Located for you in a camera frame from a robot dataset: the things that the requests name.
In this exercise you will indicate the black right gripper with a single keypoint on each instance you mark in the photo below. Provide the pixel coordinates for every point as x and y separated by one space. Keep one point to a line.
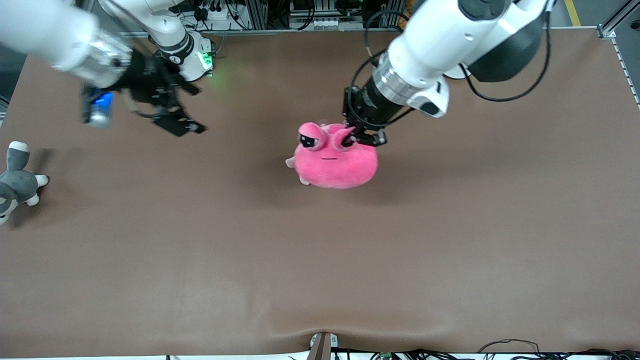
141 80

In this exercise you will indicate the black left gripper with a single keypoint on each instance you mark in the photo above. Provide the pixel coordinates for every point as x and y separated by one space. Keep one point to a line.
369 106

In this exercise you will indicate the bright pink blob plush toy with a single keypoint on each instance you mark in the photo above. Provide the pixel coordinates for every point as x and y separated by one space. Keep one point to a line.
335 167

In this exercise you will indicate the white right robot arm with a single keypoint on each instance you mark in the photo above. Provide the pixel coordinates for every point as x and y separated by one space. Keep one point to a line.
45 30

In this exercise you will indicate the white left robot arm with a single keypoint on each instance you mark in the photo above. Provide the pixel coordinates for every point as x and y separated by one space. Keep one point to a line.
440 35

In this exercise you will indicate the pale pink dog plush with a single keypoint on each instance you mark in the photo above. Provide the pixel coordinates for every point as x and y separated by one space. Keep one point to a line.
290 162

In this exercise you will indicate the white power strip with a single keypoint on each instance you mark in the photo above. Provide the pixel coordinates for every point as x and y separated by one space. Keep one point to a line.
217 14

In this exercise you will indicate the white connector block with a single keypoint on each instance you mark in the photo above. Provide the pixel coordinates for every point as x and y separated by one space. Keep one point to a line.
330 23

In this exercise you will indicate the brown table cover mat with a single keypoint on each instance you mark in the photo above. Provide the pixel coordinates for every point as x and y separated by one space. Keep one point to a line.
320 250

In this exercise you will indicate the grey white husky plush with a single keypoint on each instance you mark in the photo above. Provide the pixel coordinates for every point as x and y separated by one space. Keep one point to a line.
17 185

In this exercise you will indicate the aluminium frame rail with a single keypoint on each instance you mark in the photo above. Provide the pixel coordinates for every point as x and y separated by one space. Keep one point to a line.
300 32

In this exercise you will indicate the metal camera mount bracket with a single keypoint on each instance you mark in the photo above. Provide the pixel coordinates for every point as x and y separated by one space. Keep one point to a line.
322 347

